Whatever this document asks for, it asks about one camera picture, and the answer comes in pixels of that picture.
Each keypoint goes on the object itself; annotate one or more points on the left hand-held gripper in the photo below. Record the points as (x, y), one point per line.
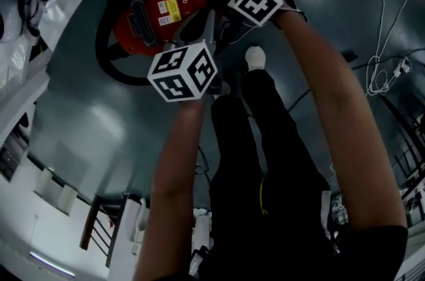
(181, 73)

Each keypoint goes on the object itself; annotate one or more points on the person's right forearm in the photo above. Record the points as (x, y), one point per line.
(335, 100)

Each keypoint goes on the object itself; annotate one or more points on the person's left forearm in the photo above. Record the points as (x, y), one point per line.
(172, 180)

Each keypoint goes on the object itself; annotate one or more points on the red vacuum cleaner body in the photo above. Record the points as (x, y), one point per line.
(166, 12)

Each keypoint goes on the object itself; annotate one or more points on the person's white sock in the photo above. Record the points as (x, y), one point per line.
(255, 57)

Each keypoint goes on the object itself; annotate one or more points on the person's black trousers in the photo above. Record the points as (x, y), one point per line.
(262, 160)

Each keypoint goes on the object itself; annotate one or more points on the white power plug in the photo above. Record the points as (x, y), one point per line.
(403, 67)

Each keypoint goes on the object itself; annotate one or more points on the black metal rack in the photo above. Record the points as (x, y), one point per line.
(406, 153)

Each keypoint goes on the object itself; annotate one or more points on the brown wooden railing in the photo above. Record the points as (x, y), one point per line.
(90, 223)

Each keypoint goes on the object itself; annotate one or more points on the person's black shirt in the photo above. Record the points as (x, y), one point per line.
(375, 253)

